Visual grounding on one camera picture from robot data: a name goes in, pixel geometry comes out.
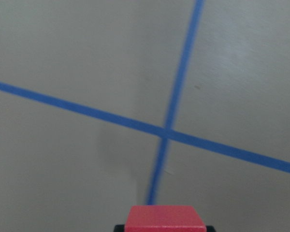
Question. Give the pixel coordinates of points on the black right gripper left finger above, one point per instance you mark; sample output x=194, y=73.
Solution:
x=119, y=228

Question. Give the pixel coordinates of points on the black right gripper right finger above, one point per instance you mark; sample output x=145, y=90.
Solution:
x=210, y=228

